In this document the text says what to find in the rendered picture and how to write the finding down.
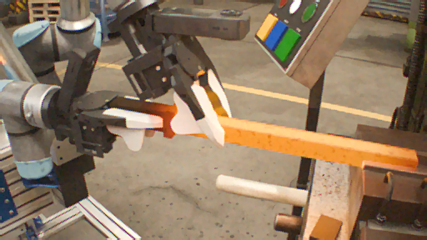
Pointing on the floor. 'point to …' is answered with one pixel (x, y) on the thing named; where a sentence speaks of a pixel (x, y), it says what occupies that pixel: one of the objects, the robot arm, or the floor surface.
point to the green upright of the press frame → (417, 90)
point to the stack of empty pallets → (50, 12)
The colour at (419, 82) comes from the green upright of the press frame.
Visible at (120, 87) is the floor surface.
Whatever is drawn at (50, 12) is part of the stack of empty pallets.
